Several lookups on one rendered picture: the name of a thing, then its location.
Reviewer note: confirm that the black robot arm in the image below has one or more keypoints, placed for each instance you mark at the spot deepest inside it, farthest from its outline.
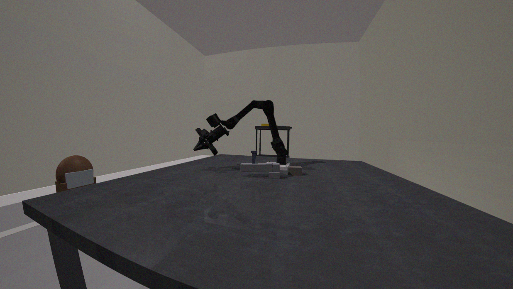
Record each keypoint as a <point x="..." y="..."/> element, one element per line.
<point x="268" y="108"/>

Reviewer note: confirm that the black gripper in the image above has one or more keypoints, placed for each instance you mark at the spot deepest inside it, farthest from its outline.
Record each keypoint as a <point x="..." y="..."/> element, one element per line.
<point x="201" y="145"/>

